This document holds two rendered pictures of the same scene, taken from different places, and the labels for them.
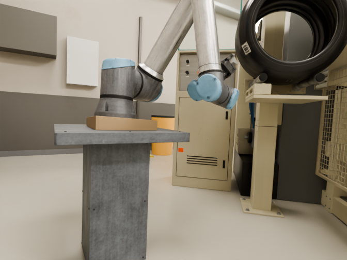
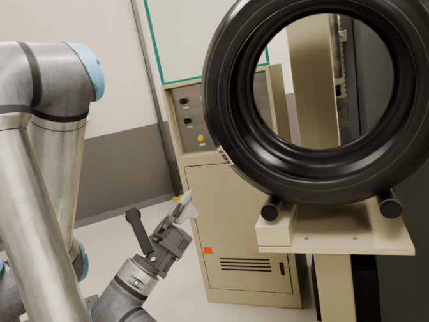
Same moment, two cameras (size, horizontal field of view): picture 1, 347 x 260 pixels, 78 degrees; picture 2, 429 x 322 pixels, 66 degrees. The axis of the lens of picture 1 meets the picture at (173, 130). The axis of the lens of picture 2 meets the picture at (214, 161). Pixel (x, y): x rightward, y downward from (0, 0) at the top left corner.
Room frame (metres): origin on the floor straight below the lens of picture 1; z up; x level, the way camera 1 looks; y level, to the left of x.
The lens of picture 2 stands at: (0.41, -0.51, 1.26)
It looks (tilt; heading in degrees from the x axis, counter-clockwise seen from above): 14 degrees down; 11
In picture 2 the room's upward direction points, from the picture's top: 11 degrees counter-clockwise
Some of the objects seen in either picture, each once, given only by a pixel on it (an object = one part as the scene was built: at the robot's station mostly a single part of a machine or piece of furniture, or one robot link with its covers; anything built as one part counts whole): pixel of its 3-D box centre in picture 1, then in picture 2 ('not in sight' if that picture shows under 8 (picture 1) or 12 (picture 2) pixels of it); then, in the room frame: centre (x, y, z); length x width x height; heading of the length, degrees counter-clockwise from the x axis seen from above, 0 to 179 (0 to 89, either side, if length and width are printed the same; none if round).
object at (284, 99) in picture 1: (280, 99); (331, 217); (1.34, -0.65, 0.80); 0.37 x 0.36 x 0.02; 79
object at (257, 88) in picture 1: (256, 92); (281, 207); (1.37, -0.51, 0.83); 0.36 x 0.09 x 0.06; 169
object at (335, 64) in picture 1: (334, 65); not in sight; (1.48, -1.07, 1.05); 0.20 x 0.15 x 0.30; 169
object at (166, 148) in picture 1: (162, 134); not in sight; (3.71, 0.18, 0.33); 0.43 x 0.42 x 0.66; 119
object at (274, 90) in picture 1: (273, 86); not in sight; (1.52, -0.68, 0.90); 0.40 x 0.03 x 0.10; 79
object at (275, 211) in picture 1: (259, 206); not in sight; (1.60, -0.68, 0.01); 0.27 x 0.27 x 0.02; 79
